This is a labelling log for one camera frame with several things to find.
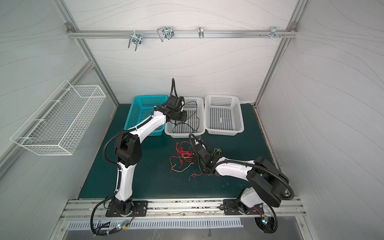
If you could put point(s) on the small metal bracket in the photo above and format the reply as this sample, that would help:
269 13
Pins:
201 32

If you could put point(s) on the metal u-bolt clamp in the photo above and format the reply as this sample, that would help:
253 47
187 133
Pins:
165 32
135 40

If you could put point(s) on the horizontal aluminium rail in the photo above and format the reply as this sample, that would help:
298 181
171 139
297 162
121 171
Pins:
179 34

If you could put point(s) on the metal U-bolt clamp middle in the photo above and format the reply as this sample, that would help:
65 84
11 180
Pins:
165 32

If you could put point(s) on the metal U-bolt clamp left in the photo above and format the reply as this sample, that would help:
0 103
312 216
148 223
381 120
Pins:
135 40

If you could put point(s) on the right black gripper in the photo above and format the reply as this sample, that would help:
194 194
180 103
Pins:
197 148

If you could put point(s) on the white perforated basket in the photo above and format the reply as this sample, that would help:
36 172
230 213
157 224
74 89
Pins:
223 115
194 124

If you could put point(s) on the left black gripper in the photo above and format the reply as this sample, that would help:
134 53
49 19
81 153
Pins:
184 116

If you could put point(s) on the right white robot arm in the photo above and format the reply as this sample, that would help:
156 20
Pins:
269 186

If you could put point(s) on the teal perforated plastic basket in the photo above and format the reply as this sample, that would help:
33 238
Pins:
141 110

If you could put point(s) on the white perforated basket middle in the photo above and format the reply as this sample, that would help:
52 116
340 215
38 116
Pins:
194 124

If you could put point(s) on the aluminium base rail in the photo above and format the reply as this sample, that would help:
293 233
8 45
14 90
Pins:
172 208

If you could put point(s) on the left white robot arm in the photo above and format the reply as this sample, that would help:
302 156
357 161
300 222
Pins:
124 151

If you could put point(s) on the white wire wall basket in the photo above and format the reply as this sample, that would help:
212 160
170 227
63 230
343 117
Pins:
58 125

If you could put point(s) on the white slotted cable duct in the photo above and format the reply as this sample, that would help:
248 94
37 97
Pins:
146 224

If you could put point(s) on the metal clamp right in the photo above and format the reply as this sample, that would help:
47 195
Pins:
273 34

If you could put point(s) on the white perforated basket right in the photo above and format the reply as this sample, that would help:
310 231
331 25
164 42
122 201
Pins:
223 115

